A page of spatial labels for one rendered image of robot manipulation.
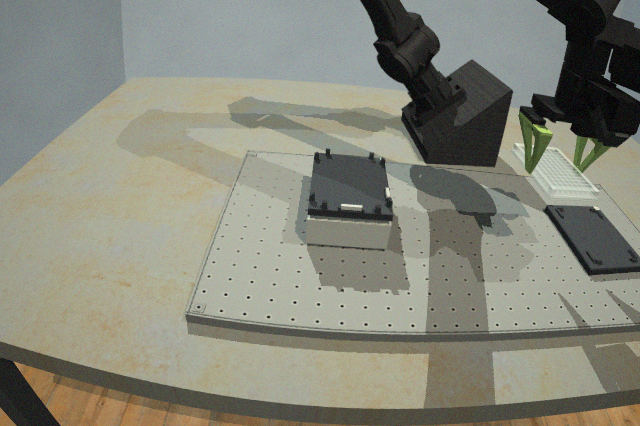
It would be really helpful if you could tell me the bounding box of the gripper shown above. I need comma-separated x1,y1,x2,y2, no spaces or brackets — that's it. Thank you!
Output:
518,62,611,174

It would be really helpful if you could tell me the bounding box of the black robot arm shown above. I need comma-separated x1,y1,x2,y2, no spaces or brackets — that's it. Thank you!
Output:
360,0,640,147

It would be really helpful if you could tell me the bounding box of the white well plate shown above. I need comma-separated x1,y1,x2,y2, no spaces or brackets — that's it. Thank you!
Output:
511,143,599,202

